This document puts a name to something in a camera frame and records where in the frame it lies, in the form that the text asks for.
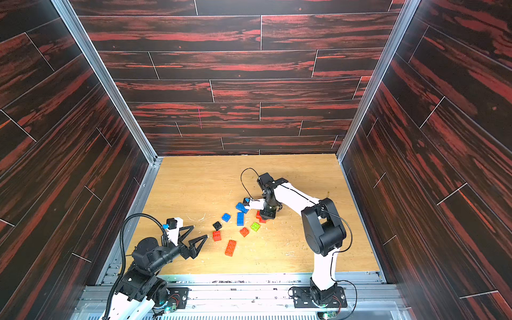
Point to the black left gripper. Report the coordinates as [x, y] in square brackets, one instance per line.
[190, 252]

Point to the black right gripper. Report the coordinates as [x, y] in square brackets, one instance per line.
[268, 208]

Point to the green square brick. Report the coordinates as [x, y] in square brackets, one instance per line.
[255, 226]

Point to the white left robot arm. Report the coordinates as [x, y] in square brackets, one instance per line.
[139, 290]

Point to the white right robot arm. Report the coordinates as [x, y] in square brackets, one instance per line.
[323, 227]

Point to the blue long brick near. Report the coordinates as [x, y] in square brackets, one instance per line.
[240, 219]

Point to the blue long brick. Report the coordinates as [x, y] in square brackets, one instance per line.
[240, 219]
[241, 208]

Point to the blue long brick far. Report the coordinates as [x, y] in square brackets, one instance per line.
[241, 208]

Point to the small red square brick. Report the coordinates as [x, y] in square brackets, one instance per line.
[244, 232]

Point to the small blue square brick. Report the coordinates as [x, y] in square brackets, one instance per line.
[226, 217]

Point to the aluminium front base rails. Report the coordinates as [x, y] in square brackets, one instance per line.
[275, 296]

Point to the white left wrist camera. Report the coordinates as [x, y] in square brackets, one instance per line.
[172, 230]

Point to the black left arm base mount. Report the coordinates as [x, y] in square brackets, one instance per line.
[178, 298]

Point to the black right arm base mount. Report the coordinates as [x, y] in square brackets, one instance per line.
[313, 297]

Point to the aluminium frame rail left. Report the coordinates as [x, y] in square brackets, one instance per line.
[126, 173]

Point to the aluminium frame rail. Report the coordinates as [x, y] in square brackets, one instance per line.
[126, 173]
[403, 21]

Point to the aluminium frame rail right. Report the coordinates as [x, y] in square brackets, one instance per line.
[403, 21]

